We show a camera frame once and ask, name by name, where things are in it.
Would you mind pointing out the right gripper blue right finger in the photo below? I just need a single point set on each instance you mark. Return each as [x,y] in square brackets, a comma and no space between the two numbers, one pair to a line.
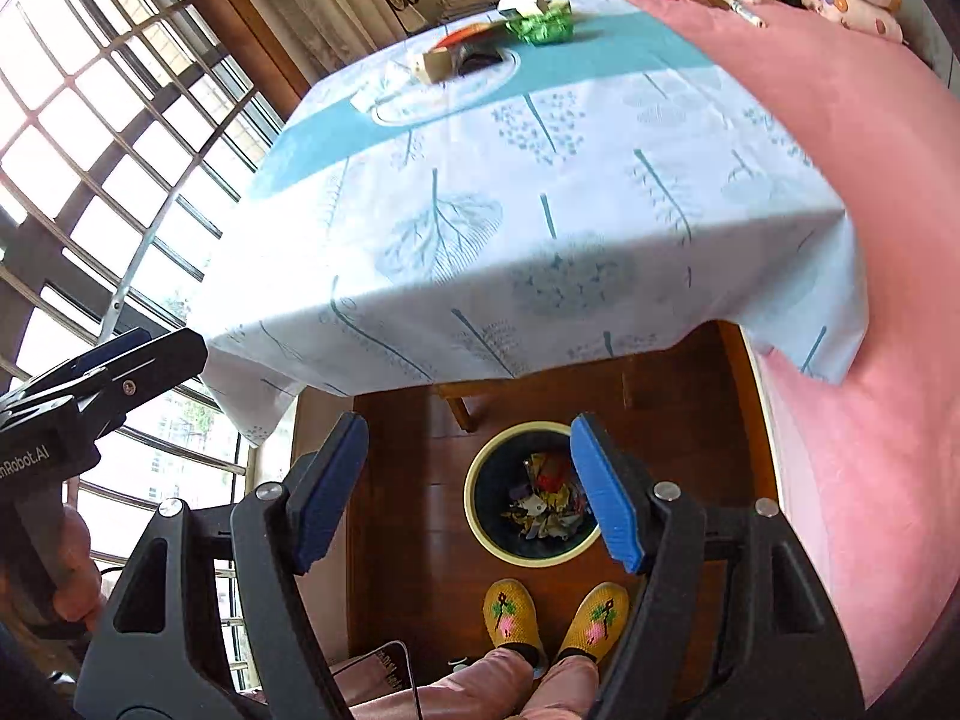
[616,491]

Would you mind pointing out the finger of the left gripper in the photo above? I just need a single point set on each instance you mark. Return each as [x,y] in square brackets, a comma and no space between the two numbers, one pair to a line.
[106,394]
[89,360]

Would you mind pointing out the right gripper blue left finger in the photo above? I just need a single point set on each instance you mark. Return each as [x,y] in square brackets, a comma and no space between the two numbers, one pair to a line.
[319,487]

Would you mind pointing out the black gold wrapper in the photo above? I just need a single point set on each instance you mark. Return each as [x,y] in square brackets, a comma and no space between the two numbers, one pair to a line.
[547,516]

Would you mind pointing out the red paper envelope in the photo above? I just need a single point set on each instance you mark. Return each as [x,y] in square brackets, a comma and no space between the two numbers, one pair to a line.
[554,472]

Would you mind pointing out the small beige box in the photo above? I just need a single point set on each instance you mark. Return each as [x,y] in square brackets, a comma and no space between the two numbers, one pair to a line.
[436,66]

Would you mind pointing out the round yellow rim trash bin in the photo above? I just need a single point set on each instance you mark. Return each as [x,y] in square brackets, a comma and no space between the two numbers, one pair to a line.
[494,472]

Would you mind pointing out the person's left hand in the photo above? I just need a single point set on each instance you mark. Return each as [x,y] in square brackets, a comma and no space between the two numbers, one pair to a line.
[77,596]

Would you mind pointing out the right yellow embroidered slipper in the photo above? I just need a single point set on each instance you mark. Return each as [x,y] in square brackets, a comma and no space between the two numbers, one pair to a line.
[598,623]

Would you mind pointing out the yellow embroidered slipper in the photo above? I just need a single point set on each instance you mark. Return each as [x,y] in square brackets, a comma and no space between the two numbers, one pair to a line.
[598,623]
[511,622]

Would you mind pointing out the left yellow embroidered slipper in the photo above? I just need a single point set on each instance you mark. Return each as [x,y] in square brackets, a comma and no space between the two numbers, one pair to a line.
[511,622]

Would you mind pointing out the right pink trouser leg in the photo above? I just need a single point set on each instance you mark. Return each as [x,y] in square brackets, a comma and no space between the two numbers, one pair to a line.
[568,690]

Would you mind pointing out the pink trouser leg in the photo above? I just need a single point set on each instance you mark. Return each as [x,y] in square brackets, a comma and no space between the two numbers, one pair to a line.
[493,687]
[568,690]

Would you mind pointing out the left pink trouser leg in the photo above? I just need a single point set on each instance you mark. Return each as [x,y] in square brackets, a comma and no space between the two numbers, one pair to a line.
[493,687]

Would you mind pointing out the window with metal grille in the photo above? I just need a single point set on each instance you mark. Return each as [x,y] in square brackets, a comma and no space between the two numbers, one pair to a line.
[129,134]

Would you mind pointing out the white blue patterned tablecloth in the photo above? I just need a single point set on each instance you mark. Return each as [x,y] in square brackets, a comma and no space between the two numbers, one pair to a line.
[583,201]

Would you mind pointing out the black wallet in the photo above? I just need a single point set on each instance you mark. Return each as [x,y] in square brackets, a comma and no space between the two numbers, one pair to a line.
[469,59]

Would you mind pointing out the crumpled green paper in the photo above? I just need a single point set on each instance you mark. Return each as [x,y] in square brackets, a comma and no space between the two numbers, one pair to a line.
[555,25]

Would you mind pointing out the orange snack bag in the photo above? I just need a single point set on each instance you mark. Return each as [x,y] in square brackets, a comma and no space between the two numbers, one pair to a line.
[480,31]

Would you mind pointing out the stack of books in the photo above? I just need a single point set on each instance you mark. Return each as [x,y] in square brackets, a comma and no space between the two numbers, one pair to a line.
[451,10]

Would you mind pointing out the olive white carton box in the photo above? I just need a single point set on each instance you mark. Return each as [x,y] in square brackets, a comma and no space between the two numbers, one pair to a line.
[522,8]

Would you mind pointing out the rolled white paper tube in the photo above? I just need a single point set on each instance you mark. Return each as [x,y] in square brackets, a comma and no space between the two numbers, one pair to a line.
[746,14]

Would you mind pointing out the wooden table frame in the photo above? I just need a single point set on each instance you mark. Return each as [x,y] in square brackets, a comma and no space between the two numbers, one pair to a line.
[456,394]

